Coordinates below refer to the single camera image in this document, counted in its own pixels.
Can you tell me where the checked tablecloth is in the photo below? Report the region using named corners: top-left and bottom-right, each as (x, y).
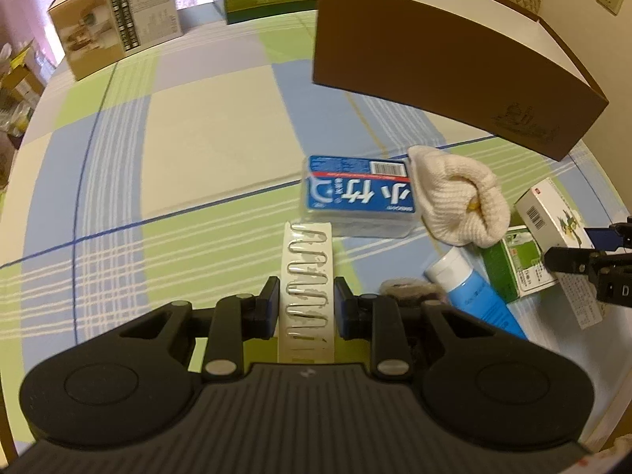
top-left (0, 7), bottom-right (632, 455)

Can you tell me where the blue tube with white cap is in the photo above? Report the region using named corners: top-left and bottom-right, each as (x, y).
top-left (423, 248), bottom-right (529, 341)

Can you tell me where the white box with plant print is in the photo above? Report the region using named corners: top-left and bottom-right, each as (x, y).
top-left (513, 178), bottom-right (600, 262)

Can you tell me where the beige printed carton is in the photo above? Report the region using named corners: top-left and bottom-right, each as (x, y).
top-left (48, 0), bottom-right (184, 81)

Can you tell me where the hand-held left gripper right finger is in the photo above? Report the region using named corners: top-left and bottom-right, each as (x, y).
top-left (334, 276), bottom-right (489, 381)

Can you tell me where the cream knitted sock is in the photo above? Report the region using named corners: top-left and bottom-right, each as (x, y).
top-left (407, 145), bottom-right (511, 248)

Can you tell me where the small cardboard box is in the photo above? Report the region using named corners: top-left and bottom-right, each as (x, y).
top-left (2, 43), bottom-right (46, 107)

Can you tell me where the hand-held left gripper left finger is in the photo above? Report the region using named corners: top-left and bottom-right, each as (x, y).
top-left (118, 276), bottom-right (280, 382)

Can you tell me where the brown fluffy scrunchie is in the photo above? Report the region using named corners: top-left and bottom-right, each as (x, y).
top-left (378, 279), bottom-right (448, 307)

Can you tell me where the white paper leaflet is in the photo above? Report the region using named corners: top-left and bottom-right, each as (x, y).
top-left (558, 257), bottom-right (606, 329)

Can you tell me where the white card of hair clips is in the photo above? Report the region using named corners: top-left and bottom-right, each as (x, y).
top-left (278, 221), bottom-right (334, 363)

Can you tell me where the green and white box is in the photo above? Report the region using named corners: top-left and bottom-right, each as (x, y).
top-left (481, 226), bottom-right (561, 304)

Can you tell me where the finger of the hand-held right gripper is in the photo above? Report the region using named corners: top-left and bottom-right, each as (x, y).
top-left (543, 246), bottom-right (600, 276)
top-left (583, 218), bottom-right (632, 254)

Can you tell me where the brown cardboard storage box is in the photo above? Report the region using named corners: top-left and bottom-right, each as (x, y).
top-left (312, 0), bottom-right (609, 161)

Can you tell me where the clear plastic toothpick box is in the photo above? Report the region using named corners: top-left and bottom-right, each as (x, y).
top-left (300, 154), bottom-right (420, 238)

